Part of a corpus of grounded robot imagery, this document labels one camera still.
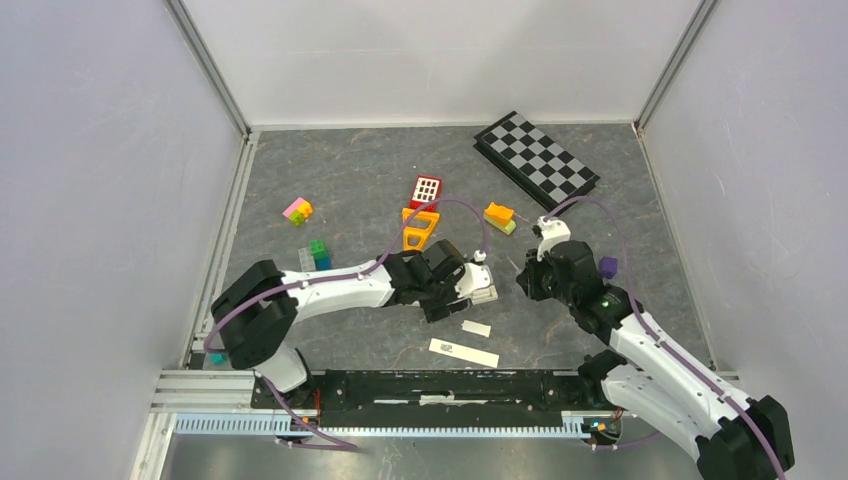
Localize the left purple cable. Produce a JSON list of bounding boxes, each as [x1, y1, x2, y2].
[[202, 195, 490, 453]]

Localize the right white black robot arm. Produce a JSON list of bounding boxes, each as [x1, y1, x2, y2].
[[516, 241, 795, 479]]

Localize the orange triangular plastic frame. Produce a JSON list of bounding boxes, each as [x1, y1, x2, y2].
[[401, 208, 440, 251]]

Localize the black grey checkerboard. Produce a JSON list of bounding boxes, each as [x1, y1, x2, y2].
[[474, 111, 600, 211]]

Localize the pink yellow green blocks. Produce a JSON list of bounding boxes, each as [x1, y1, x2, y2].
[[282, 197, 314, 226]]

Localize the white slotted cable duct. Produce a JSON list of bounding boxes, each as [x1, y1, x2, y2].
[[173, 413, 590, 440]]

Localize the purple cube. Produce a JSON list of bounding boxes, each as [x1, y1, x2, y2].
[[598, 256, 618, 279]]

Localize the long white remote back cover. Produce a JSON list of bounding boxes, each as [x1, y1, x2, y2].
[[429, 338, 499, 368]]

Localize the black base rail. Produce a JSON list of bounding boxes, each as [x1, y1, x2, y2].
[[283, 370, 622, 427]]

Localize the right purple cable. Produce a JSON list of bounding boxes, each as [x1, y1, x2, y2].
[[543, 195, 786, 480]]

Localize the small teal cube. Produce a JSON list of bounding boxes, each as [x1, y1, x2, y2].
[[207, 353, 227, 366]]

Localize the red white window block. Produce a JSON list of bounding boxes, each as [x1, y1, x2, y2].
[[408, 175, 443, 210]]

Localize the orange green toy block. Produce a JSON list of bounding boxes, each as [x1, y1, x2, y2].
[[483, 202, 516, 236]]

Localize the purple cable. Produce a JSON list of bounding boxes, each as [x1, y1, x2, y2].
[[202, 195, 490, 453], [543, 195, 786, 480]]

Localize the green blue grey blocks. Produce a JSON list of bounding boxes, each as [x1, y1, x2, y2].
[[298, 239, 332, 272]]

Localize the white battery cover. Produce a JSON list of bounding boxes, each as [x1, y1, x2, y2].
[[461, 320, 491, 338]]

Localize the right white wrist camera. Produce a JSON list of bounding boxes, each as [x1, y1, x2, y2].
[[532, 216, 571, 262]]

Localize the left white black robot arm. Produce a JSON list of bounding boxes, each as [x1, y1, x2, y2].
[[207, 240, 493, 408]]

